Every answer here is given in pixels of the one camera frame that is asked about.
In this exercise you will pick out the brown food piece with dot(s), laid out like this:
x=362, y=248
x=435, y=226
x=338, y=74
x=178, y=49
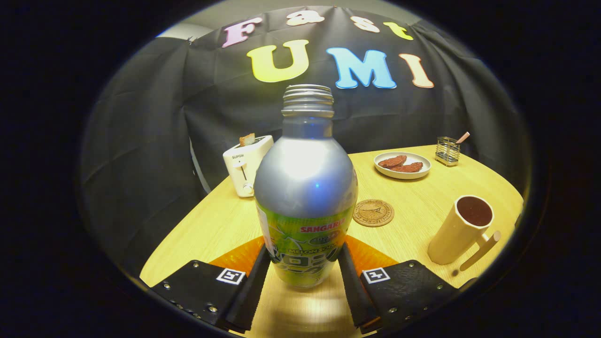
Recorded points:
x=392, y=162
x=407, y=167

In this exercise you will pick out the white round plate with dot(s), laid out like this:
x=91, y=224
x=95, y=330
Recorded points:
x=404, y=174

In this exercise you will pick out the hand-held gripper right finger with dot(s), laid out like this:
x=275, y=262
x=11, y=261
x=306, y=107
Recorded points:
x=354, y=291

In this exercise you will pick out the pink straw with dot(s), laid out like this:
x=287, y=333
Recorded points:
x=463, y=137

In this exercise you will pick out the round cork coaster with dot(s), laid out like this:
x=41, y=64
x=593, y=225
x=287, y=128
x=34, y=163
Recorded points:
x=373, y=213

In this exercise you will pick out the toast slice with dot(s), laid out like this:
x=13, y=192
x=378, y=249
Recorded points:
x=247, y=140

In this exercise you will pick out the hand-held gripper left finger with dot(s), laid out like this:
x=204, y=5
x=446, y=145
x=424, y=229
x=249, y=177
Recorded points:
x=249, y=291

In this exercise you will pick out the white toaster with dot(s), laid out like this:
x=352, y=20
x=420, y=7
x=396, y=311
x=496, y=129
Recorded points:
x=242, y=169

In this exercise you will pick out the wooden table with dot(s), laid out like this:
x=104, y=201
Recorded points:
x=413, y=206

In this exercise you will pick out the silver green juice bottle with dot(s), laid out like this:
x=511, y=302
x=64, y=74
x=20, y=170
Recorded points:
x=305, y=178

